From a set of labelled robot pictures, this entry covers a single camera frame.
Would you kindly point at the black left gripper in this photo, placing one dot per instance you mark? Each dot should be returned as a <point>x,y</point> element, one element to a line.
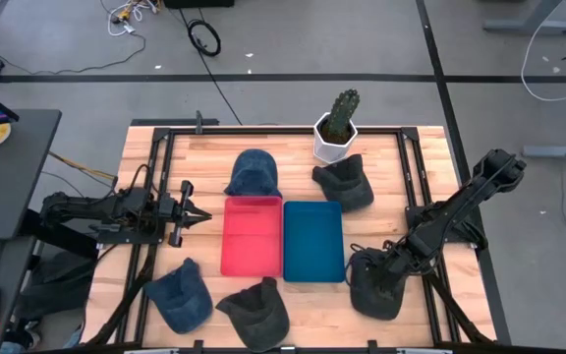
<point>177,211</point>

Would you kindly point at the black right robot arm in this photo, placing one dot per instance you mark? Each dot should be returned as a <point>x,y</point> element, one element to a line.
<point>460,206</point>

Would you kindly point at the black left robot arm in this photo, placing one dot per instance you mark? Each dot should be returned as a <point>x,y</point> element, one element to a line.
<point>91,206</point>

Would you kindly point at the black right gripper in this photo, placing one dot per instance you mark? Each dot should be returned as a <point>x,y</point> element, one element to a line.
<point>403,255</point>

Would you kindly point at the black side desk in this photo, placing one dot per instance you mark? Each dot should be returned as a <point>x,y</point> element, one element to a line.
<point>13,172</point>

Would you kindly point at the white hexagonal plant pot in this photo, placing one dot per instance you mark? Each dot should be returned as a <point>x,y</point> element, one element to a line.
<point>327,150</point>

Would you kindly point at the grey desk foot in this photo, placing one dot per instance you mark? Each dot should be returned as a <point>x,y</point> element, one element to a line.
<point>528,24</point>
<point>558,151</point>

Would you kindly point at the black cap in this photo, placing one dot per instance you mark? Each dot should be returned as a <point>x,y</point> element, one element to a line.
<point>347,184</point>
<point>369,300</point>
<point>258,314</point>

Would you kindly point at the blue denim cap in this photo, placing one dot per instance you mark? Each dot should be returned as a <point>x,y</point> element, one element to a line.
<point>253,172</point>
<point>180,300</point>

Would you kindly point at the red translucent plastic bin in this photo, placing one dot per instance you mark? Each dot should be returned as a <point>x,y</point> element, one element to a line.
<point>252,236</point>

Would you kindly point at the black clamp bar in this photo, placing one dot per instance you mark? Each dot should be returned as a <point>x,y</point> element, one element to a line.
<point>175,121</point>

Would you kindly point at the black aluminium table frame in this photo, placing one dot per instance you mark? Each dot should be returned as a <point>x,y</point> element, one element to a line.
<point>411,167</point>

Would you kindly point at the dark bag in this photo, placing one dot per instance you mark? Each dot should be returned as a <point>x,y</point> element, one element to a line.
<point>57,285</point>

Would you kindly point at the green cactus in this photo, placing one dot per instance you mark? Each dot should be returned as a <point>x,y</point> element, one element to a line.
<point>342,113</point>

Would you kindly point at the blue plastic bin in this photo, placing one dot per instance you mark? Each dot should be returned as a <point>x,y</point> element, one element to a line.
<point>314,241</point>

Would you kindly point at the black box on floor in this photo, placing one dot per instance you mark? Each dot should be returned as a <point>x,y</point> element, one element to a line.
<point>199,3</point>

